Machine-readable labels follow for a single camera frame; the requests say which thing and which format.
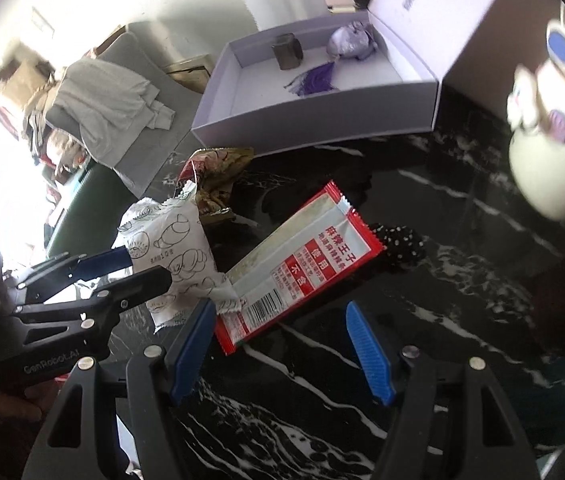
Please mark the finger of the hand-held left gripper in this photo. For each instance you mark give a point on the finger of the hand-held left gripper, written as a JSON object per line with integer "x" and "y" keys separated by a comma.
{"x": 137, "y": 285}
{"x": 107, "y": 261}

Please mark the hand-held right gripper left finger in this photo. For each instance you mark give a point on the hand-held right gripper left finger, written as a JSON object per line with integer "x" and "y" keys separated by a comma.
{"x": 192, "y": 352}

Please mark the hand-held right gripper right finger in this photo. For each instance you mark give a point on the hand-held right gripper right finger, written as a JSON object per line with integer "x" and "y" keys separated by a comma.
{"x": 370, "y": 355}

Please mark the white printed bread packet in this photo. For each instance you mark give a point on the white printed bread packet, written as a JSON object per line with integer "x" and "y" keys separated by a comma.
{"x": 177, "y": 245}

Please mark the black polka dot scrunchie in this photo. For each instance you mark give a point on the black polka dot scrunchie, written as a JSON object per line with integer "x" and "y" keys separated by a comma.
{"x": 402, "y": 245}

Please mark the red snack packet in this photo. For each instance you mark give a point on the red snack packet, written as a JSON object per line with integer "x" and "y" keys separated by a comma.
{"x": 307, "y": 255}

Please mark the lavender gift box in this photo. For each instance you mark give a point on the lavender gift box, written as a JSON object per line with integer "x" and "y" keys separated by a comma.
{"x": 312, "y": 110}

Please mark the person's left hand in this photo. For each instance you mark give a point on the person's left hand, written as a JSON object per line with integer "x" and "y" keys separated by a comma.
{"x": 7, "y": 402}

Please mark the crumpled gold red wrapper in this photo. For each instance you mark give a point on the crumpled gold red wrapper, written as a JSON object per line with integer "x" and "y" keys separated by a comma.
{"x": 222, "y": 165}

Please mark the white cloth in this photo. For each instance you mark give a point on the white cloth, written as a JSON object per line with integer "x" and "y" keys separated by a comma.
{"x": 97, "y": 105}

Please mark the grey cushioned chair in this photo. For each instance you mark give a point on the grey cushioned chair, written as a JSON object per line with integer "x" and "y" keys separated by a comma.
{"x": 182, "y": 110}

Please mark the cardboard box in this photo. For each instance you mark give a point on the cardboard box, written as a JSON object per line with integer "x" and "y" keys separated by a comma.
{"x": 17, "y": 80}

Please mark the white paper sheet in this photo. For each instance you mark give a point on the white paper sheet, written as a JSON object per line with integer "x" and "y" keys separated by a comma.
{"x": 262, "y": 7}

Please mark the lavender sachet with tassel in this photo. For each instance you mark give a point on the lavender sachet with tassel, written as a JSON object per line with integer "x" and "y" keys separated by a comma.
{"x": 350, "y": 42}

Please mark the gold picture frame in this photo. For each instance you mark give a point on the gold picture frame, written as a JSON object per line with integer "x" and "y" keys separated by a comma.
{"x": 190, "y": 72}

